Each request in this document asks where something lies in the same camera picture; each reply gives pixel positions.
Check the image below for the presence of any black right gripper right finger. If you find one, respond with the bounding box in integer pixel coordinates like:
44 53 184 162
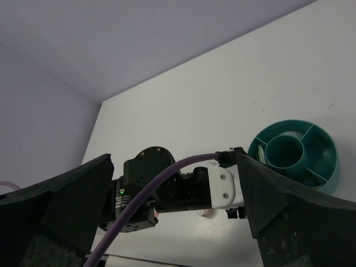
235 147 355 266

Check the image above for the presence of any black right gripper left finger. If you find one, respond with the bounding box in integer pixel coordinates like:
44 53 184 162
1 154 114 266

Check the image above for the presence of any green translucent highlighter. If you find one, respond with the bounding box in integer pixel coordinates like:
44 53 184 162
256 145 267 165

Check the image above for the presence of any clear tape roll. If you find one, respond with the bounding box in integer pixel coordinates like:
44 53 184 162
196 209 216 219

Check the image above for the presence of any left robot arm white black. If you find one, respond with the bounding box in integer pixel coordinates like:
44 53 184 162
98 147 211 233

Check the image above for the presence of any teal round divided organizer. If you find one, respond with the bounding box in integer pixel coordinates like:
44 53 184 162
248 120 340 195

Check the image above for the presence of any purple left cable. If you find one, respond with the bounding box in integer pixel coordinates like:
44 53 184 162
83 151 237 267

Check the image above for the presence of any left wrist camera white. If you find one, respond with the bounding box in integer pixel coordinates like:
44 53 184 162
205 162 248 219

